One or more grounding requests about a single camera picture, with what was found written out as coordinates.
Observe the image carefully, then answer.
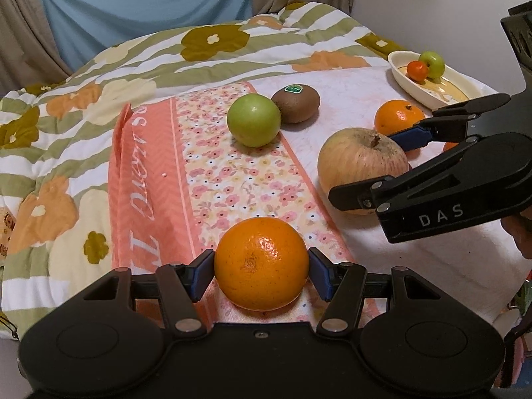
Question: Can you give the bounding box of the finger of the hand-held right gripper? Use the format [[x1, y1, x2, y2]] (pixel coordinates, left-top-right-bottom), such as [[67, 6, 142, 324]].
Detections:
[[328, 175, 416, 214], [390, 93, 512, 151]]

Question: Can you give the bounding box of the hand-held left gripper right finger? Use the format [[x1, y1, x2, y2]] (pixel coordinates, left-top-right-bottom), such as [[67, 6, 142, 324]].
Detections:
[[308, 247, 452, 338]]

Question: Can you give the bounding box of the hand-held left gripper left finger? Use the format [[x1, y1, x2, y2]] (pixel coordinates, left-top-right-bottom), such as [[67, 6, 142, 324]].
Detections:
[[74, 249, 216, 340]]

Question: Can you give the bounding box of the medium mandarin orange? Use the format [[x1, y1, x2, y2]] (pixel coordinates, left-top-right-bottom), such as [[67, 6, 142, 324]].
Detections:
[[374, 100, 427, 136]]

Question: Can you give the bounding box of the red yellow apple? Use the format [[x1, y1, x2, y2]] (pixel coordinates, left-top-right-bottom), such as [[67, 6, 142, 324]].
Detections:
[[318, 128, 410, 215]]

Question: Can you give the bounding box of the large orange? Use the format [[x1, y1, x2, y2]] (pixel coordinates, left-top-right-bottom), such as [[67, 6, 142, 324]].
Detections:
[[214, 216, 310, 312]]

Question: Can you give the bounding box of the white oval dish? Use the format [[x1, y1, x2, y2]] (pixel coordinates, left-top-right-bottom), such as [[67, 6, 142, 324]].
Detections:
[[388, 51, 497, 111]]

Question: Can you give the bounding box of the small green apple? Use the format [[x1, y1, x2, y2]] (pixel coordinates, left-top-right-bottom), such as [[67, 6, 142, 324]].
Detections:
[[419, 51, 445, 79]]

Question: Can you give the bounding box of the brown kiwi with green sticker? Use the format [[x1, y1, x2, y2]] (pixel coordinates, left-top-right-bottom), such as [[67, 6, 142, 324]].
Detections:
[[271, 84, 322, 124]]

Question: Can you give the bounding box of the large green apple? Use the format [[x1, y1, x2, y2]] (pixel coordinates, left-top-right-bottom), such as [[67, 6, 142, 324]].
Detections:
[[227, 93, 282, 148]]

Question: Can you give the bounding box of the small orange-red fruit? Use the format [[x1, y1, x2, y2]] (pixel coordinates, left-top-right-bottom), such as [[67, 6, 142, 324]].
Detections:
[[406, 61, 429, 84]]

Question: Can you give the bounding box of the pink floral towel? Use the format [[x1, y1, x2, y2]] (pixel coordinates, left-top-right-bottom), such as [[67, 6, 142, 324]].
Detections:
[[107, 81, 354, 329]]

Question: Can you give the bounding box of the bear print cloth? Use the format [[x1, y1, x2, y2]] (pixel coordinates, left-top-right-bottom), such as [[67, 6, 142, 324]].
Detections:
[[0, 211, 16, 260]]

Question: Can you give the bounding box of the green striped floral blanket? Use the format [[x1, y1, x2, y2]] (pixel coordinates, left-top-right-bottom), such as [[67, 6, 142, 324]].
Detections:
[[0, 2, 420, 337]]

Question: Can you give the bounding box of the blue cloth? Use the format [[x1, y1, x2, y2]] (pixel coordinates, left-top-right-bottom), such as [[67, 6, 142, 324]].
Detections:
[[35, 0, 254, 71]]

